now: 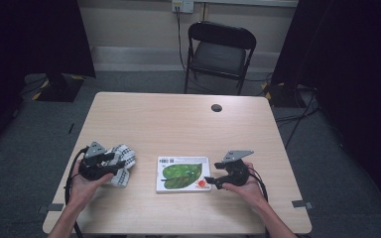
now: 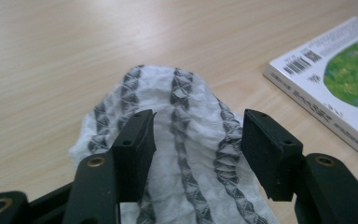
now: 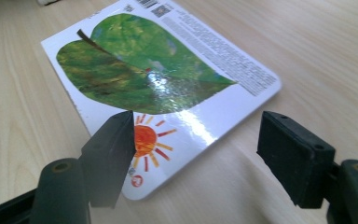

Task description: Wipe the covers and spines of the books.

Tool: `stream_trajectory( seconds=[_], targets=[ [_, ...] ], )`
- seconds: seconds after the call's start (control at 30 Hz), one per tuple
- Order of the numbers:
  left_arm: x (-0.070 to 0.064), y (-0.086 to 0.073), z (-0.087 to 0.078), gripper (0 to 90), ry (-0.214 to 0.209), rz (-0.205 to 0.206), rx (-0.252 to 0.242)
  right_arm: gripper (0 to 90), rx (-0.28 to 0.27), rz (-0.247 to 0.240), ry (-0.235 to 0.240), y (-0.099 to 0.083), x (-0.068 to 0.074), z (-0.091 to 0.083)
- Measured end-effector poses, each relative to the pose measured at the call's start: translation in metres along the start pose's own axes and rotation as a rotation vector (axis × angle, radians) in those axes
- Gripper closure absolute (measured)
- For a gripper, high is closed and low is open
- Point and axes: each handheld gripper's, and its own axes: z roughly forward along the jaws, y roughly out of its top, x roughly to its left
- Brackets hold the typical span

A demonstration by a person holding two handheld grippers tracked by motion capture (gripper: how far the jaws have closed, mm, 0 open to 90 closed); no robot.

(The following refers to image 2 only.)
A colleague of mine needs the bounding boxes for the white caterpillar picture book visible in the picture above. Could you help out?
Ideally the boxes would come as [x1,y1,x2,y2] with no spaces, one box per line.
[263,16,358,167]

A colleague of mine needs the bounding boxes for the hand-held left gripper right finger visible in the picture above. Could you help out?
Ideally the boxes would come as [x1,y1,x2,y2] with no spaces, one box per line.
[241,108,358,224]

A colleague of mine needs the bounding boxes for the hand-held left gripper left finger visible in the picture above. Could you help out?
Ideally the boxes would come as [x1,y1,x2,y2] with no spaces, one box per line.
[62,109,158,224]

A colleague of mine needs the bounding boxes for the white black patterned cloth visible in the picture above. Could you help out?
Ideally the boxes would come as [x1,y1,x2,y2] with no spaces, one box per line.
[68,64,278,224]

